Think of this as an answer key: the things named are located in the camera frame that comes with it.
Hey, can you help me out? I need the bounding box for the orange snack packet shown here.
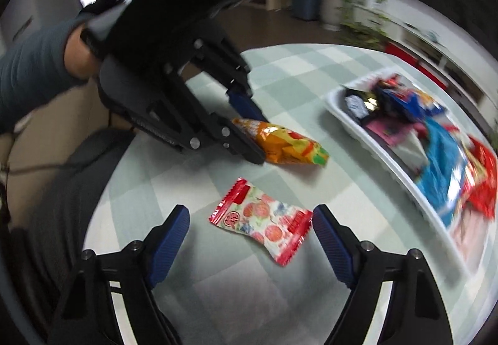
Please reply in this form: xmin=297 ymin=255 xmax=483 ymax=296
xmin=232 ymin=118 xmax=329 ymax=166

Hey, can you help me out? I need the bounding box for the red white candy packet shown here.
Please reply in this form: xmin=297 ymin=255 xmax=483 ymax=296
xmin=209 ymin=178 xmax=312 ymax=267

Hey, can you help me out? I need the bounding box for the black snack packet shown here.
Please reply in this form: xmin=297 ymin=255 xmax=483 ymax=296
xmin=344 ymin=88 xmax=381 ymax=124

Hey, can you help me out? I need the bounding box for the pale pink long snack packet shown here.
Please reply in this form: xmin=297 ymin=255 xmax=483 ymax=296
xmin=450 ymin=207 xmax=491 ymax=274

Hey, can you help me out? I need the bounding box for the light blue snack bag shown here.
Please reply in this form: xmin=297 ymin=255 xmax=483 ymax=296
xmin=416 ymin=119 xmax=467 ymax=225

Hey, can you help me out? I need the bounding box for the red snack bag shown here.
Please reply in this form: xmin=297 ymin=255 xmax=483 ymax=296
xmin=465 ymin=135 xmax=497 ymax=220

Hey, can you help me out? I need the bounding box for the dark red small packet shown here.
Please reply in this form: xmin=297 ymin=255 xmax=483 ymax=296
xmin=377 ymin=74 xmax=403 ymax=90

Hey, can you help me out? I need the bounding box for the blue yellow cake packet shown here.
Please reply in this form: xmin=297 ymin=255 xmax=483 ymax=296
xmin=374 ymin=86 xmax=447 ymax=124

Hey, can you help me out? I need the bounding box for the person's left forearm grey sleeve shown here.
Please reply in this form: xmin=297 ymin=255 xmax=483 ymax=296
xmin=1 ymin=15 xmax=89 ymax=133

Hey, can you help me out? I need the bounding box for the person's left hand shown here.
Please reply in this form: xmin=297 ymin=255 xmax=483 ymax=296
xmin=63 ymin=25 xmax=101 ymax=81

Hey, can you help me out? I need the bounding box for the dark grey office chair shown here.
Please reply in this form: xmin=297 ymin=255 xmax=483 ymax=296
xmin=7 ymin=128 xmax=138 ymax=291

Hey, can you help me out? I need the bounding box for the plant in white pot left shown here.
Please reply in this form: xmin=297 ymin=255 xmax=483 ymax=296
xmin=321 ymin=0 xmax=392 ymax=50

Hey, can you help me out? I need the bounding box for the white plastic tray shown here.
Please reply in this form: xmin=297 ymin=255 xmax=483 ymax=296
xmin=322 ymin=66 xmax=490 ymax=277

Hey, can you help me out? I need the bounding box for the red storage box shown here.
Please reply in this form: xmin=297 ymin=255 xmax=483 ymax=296
xmin=385 ymin=42 xmax=449 ymax=91

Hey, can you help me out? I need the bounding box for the white tv console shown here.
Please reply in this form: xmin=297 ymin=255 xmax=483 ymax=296
xmin=384 ymin=16 xmax=497 ymax=123

